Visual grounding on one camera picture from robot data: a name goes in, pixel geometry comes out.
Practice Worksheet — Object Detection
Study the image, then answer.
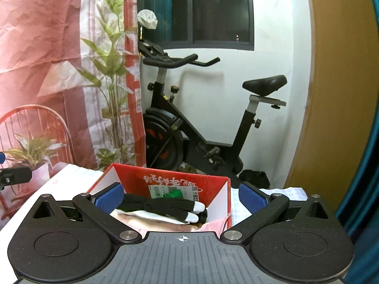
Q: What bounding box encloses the dark window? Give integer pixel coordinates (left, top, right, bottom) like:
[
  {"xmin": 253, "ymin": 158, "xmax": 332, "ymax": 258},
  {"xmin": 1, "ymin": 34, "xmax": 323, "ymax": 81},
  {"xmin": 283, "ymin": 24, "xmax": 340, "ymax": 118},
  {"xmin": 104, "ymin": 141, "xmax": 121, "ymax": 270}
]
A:
[{"xmin": 137, "ymin": 0, "xmax": 255, "ymax": 51}]

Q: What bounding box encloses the blue curtain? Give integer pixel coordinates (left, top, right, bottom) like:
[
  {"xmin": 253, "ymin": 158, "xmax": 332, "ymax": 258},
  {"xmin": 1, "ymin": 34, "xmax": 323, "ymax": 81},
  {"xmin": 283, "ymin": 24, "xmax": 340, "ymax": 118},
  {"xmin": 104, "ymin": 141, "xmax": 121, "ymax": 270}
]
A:
[{"xmin": 334, "ymin": 0, "xmax": 379, "ymax": 284}]

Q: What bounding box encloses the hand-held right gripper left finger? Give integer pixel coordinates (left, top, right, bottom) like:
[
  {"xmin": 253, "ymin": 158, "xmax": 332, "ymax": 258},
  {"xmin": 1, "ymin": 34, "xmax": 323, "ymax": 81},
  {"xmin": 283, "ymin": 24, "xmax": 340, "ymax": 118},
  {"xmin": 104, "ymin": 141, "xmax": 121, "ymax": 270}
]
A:
[{"xmin": 31, "ymin": 182, "xmax": 143, "ymax": 245}]

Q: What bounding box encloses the wooden door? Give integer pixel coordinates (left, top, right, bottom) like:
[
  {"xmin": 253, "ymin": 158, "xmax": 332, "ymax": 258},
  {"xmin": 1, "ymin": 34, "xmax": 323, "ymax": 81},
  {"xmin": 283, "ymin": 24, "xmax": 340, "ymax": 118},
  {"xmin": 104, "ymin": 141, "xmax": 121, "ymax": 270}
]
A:
[{"xmin": 284, "ymin": 0, "xmax": 377, "ymax": 217}]

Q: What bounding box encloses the red cardboard box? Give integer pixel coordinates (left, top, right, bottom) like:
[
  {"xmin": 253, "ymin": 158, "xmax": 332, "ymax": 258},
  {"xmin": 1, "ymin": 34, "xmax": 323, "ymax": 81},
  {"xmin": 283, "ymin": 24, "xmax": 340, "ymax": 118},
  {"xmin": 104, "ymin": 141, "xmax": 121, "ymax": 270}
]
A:
[{"xmin": 87, "ymin": 163, "xmax": 232, "ymax": 235}]

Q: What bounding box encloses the black glove with white fingertips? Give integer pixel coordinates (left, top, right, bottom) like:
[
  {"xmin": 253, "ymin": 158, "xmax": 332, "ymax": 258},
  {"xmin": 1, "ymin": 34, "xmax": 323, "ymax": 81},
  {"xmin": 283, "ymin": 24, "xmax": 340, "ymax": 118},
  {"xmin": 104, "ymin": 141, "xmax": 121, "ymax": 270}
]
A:
[{"xmin": 118, "ymin": 194, "xmax": 208, "ymax": 224}]

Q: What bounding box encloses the white plastic bag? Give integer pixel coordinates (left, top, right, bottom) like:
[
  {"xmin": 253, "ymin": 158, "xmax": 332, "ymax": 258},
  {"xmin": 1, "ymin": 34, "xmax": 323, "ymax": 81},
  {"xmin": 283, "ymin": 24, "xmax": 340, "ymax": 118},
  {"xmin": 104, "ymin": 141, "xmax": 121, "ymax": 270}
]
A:
[{"xmin": 137, "ymin": 9, "xmax": 158, "ymax": 30}]

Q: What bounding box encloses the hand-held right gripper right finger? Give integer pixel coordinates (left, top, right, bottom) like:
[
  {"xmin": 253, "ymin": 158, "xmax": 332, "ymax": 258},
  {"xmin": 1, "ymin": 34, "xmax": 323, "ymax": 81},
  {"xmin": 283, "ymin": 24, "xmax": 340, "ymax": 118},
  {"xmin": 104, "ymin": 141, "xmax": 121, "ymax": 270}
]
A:
[{"xmin": 219, "ymin": 182, "xmax": 330, "ymax": 245}]

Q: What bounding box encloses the printed backdrop cloth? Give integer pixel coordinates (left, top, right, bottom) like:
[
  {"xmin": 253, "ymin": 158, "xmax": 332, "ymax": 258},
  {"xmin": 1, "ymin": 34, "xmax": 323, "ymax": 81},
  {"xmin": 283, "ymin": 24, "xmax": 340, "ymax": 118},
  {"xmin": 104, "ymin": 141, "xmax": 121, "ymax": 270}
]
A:
[{"xmin": 0, "ymin": 0, "xmax": 147, "ymax": 222}]

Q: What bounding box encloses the black bag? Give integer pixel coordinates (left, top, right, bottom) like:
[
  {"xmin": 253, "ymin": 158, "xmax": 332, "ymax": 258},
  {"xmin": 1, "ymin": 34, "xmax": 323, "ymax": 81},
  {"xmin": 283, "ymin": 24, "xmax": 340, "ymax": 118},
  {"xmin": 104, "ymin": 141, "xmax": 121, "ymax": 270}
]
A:
[{"xmin": 238, "ymin": 169, "xmax": 271, "ymax": 189}]

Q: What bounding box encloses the pink cloth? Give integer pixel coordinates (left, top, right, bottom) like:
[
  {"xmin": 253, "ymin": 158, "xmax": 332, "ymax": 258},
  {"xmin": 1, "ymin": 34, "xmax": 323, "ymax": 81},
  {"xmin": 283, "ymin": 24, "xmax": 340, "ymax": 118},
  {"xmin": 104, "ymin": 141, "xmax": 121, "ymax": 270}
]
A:
[{"xmin": 115, "ymin": 209, "xmax": 231, "ymax": 234}]

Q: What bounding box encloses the black exercise bike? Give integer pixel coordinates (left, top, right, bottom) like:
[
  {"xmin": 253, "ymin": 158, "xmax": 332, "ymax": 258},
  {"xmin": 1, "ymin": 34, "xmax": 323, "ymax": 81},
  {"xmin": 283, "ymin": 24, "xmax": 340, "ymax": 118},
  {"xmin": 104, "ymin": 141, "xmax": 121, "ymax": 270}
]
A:
[{"xmin": 138, "ymin": 40, "xmax": 288, "ymax": 184}]

